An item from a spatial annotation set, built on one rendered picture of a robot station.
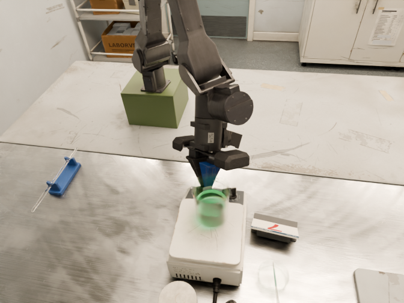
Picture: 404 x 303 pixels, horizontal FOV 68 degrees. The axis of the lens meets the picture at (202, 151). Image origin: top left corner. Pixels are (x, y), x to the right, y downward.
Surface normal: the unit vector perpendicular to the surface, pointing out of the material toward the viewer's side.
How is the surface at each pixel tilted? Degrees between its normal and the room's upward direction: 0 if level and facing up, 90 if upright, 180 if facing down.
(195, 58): 55
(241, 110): 67
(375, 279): 0
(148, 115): 90
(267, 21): 90
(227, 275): 90
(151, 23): 105
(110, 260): 0
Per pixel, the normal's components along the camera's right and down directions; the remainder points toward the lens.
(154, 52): 0.51, 0.82
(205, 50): 0.41, 0.06
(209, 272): -0.15, 0.70
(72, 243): -0.05, -0.71
